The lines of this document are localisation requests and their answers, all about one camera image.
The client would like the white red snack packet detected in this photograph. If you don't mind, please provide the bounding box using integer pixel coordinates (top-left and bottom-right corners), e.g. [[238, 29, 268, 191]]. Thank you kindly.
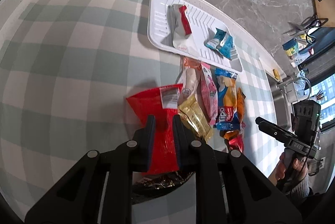
[[170, 4, 199, 56]]

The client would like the small red candy packet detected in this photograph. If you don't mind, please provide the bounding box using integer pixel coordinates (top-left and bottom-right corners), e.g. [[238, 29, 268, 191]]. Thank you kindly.
[[228, 133, 245, 153]]

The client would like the blue Tipo snack packet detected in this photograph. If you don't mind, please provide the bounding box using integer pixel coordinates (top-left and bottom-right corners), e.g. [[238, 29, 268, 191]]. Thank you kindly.
[[215, 68, 240, 131]]

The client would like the gold foil snack packet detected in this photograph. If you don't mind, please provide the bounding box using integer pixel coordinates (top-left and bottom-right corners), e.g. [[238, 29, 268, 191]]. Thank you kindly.
[[178, 95, 214, 142]]

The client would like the pink cartoon snack packet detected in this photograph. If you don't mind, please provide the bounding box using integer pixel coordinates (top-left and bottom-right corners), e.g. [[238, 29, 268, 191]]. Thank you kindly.
[[200, 62, 218, 126]]

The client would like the red foil snack packet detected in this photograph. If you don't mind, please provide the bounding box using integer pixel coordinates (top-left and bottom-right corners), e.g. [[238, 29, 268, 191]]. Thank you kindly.
[[127, 83, 182, 175]]

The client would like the clear orange sausage packet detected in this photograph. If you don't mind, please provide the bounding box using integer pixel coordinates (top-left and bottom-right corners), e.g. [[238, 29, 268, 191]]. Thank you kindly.
[[177, 56, 201, 105]]

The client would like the black foil snack packet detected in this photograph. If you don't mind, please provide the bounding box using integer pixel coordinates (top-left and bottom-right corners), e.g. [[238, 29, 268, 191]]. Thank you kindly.
[[131, 171, 194, 205]]

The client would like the orange snack packet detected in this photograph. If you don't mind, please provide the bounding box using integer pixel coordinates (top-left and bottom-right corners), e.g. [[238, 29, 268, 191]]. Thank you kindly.
[[224, 87, 246, 140]]

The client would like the checkered tablecloth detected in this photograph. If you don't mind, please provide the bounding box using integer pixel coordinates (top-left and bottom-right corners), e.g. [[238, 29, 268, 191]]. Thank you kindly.
[[1, 0, 180, 219]]

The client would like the white plastic tray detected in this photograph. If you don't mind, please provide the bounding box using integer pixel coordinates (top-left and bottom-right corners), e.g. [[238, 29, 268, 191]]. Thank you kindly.
[[148, 0, 243, 73]]

